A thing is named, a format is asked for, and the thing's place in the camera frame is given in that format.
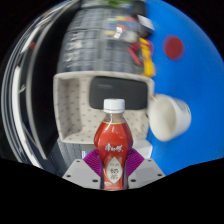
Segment red drink bottle white cap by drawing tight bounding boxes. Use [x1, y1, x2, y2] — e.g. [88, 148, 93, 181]
[93, 98, 134, 192]

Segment black box with white label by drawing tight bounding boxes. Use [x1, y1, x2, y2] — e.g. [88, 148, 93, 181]
[136, 14, 156, 38]

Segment beige dotted fabric bin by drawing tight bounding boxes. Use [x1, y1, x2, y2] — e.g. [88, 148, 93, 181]
[53, 70, 156, 145]

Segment grey pegboard panel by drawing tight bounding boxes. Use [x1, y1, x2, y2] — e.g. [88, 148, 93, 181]
[49, 138, 98, 176]

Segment dark grey flat box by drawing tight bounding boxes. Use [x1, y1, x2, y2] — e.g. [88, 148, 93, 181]
[80, 146, 98, 160]

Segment white cup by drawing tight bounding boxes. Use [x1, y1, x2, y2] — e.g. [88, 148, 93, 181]
[147, 93, 193, 143]

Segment black zip case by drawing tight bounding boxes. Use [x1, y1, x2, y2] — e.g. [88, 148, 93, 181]
[88, 76, 149, 111]

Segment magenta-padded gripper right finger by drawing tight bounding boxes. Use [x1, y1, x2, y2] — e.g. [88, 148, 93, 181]
[124, 148, 166, 190]

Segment flat round red coaster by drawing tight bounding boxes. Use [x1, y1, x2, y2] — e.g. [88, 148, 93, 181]
[162, 34, 185, 62]

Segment grey small-parts drawer cabinet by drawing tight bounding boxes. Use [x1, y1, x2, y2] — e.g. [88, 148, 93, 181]
[71, 8, 111, 33]
[106, 36, 141, 73]
[58, 29, 111, 73]

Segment clear organiser box coloured parts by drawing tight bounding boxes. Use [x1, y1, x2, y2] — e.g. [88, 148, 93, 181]
[106, 14, 141, 39]

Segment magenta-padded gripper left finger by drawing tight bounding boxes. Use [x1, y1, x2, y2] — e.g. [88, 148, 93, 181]
[62, 148, 103, 190]

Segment black overhead shelf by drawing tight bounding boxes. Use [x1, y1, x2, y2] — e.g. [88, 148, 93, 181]
[1, 0, 84, 168]

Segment yellow multimeter with red leads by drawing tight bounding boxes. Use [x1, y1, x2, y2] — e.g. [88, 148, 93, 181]
[128, 37, 157, 78]

